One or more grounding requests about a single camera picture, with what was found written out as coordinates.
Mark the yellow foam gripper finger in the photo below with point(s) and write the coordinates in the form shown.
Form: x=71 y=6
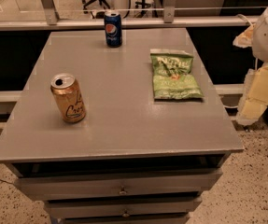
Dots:
x=254 y=101
x=244 y=40

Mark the blue Pepsi can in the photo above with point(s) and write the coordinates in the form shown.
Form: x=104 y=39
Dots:
x=112 y=20

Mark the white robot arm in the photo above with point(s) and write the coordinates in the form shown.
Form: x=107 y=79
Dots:
x=260 y=39

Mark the orange LaCroix can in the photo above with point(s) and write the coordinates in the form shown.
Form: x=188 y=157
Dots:
x=67 y=95

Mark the green chip bag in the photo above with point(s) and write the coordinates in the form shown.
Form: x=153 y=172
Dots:
x=172 y=78

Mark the top grey drawer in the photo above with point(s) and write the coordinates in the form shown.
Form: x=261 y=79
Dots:
x=117 y=185

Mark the grey drawer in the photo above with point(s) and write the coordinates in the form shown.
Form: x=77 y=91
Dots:
x=117 y=185
x=124 y=207

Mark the grey drawer cabinet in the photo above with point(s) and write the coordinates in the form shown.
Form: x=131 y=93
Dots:
x=125 y=129

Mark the middle grey drawer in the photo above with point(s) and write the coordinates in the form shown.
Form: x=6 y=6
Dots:
x=124 y=207

